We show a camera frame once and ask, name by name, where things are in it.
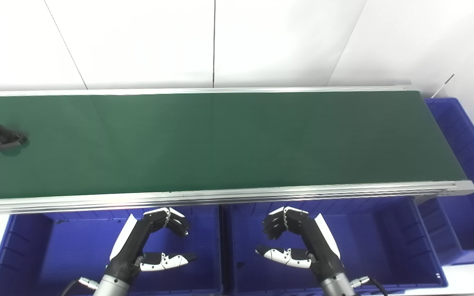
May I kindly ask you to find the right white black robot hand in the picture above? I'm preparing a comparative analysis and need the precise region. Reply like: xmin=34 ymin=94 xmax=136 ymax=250
xmin=256 ymin=206 xmax=345 ymax=284

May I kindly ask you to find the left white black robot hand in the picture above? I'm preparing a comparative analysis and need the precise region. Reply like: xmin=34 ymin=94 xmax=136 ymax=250
xmin=106 ymin=207 xmax=198 ymax=284

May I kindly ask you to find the green conveyor belt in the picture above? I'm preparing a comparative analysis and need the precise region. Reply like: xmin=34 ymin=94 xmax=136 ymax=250
xmin=0 ymin=90 xmax=468 ymax=201

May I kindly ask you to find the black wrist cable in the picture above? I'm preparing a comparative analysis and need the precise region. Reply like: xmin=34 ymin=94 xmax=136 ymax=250
xmin=60 ymin=277 xmax=100 ymax=296
xmin=350 ymin=276 xmax=390 ymax=296

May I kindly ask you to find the thin white stick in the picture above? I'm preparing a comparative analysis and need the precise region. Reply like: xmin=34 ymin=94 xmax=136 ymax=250
xmin=432 ymin=74 xmax=455 ymax=99

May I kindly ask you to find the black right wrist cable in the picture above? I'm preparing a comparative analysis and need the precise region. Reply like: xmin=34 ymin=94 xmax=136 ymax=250
xmin=350 ymin=276 xmax=390 ymax=296

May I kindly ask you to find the aluminium conveyor side rail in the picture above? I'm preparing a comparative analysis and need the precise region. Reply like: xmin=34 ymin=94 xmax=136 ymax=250
xmin=0 ymin=180 xmax=474 ymax=217
xmin=0 ymin=85 xmax=423 ymax=98

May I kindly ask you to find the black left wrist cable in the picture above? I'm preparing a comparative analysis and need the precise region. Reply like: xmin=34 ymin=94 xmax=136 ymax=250
xmin=60 ymin=277 xmax=100 ymax=296

